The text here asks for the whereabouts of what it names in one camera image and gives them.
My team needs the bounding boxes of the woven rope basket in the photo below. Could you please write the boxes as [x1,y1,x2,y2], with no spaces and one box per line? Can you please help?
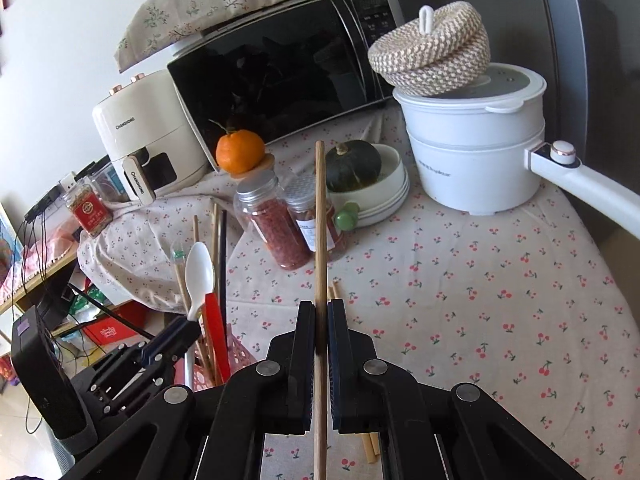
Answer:
[368,1,490,96]

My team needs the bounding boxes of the black microwave oven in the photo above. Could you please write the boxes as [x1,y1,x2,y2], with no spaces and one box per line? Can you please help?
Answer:
[168,0,404,168]

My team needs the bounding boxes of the disposable chopsticks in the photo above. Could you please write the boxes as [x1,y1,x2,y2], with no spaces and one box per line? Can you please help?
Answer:
[170,242,214,386]

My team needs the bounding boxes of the red plastic spoon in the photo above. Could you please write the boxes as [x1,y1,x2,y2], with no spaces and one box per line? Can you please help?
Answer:
[203,292,231,384]

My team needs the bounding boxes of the glass jar red goji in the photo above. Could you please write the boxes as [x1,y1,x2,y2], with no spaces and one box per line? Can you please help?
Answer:
[233,169,311,271]

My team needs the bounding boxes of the white stacked bowls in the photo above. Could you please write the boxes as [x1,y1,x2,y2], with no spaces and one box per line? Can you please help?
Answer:
[329,144,410,229]

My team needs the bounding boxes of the cherry print tablecloth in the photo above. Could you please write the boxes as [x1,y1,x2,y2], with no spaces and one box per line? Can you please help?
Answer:
[77,105,639,479]

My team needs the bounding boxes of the black chopstick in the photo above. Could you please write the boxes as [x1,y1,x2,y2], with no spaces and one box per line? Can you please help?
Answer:
[218,209,227,337]

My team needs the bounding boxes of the plastic jar dried fruit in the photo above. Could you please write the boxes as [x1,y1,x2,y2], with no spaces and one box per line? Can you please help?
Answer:
[284,174,346,261]

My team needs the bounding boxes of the cream air fryer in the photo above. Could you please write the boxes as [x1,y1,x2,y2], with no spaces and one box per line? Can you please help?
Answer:
[92,70,208,205]

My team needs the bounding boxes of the green jade ornament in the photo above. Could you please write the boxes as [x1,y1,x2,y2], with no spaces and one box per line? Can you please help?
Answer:
[334,202,360,232]

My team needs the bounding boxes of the dark green squash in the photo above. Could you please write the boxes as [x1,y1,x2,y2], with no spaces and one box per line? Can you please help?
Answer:
[326,140,382,193]

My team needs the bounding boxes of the pink perforated utensil basket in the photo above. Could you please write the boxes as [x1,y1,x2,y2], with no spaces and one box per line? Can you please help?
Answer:
[193,326,257,391]

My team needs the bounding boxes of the orange tangerine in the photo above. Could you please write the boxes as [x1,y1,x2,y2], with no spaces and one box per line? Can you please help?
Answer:
[210,119,266,174]

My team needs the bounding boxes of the white electric cooking pot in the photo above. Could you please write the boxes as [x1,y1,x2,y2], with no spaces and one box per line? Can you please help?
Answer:
[394,63,639,234]

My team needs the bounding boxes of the white plastic spoon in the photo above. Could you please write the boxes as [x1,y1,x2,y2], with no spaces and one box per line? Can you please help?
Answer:
[184,242,215,389]

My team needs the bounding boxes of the red label spice jar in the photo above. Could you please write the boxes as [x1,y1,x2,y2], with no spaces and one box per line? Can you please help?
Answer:
[64,182,113,237]

